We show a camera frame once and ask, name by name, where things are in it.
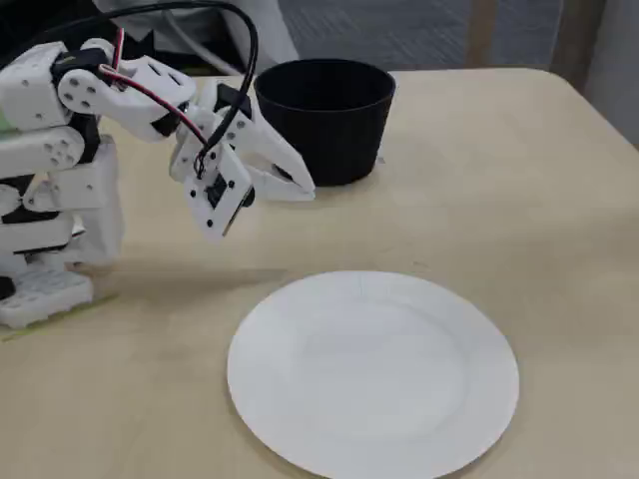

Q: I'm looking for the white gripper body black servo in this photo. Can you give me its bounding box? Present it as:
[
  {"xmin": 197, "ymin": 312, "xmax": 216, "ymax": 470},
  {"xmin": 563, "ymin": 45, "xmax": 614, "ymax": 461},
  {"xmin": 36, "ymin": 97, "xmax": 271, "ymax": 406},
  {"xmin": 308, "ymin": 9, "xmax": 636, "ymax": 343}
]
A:
[{"xmin": 169, "ymin": 82, "xmax": 254, "ymax": 184}]

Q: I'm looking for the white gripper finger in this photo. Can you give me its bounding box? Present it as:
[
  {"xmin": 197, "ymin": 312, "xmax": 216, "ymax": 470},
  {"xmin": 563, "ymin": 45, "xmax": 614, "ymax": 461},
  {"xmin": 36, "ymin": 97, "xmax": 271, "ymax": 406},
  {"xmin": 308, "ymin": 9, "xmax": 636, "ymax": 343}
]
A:
[
  {"xmin": 244, "ymin": 164, "xmax": 316, "ymax": 202},
  {"xmin": 234, "ymin": 107, "xmax": 317, "ymax": 191}
]

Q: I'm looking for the white paper plate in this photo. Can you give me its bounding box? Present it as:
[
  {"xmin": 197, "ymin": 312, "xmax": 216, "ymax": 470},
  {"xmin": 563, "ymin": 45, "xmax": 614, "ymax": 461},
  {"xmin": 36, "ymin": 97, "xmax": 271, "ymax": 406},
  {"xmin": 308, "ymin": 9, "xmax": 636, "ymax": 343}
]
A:
[{"xmin": 227, "ymin": 270, "xmax": 520, "ymax": 479}]

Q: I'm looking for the black cup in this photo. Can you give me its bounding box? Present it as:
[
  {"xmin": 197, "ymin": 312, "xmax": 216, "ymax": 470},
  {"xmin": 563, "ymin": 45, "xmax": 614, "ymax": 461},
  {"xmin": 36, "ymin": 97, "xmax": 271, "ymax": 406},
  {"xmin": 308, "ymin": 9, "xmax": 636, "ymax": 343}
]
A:
[{"xmin": 253, "ymin": 58, "xmax": 398, "ymax": 189}]

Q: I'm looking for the yellow green base mat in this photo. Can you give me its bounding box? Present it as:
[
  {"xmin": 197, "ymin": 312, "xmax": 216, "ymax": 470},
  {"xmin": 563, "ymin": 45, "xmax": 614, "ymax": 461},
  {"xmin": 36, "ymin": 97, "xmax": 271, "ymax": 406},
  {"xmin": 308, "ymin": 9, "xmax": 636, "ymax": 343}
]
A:
[{"xmin": 0, "ymin": 293, "xmax": 121, "ymax": 343}]

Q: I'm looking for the red white gripper servo wire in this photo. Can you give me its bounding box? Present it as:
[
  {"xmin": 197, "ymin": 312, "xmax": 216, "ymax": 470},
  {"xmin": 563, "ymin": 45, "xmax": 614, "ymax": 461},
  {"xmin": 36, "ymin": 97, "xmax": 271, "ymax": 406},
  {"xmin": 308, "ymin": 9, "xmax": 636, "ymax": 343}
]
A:
[{"xmin": 99, "ymin": 27, "xmax": 211, "ymax": 149}]

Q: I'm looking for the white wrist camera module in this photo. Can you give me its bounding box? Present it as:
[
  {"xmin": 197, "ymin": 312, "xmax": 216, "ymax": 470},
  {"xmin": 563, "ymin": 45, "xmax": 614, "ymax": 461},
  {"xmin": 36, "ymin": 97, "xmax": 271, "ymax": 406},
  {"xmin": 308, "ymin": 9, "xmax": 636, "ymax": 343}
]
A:
[{"xmin": 182, "ymin": 144, "xmax": 257, "ymax": 244}]

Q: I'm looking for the wooden partition post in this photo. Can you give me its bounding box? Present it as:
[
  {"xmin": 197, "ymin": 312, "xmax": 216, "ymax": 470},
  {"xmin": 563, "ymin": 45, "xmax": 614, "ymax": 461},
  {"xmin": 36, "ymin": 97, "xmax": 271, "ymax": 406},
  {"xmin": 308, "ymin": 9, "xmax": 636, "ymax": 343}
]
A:
[{"xmin": 466, "ymin": 0, "xmax": 495, "ymax": 70}]

